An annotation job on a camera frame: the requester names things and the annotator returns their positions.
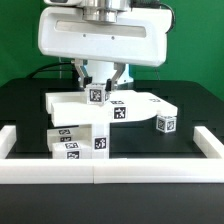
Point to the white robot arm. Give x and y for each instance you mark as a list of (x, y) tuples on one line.
[(107, 11)]

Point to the white chair seat part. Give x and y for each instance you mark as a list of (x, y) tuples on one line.
[(99, 137)]

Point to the white chair back part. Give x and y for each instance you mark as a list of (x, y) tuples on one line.
[(70, 108)]

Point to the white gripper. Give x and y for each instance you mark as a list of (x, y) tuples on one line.
[(138, 37)]

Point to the white U-shaped fence frame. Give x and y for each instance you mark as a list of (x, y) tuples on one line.
[(102, 171)]

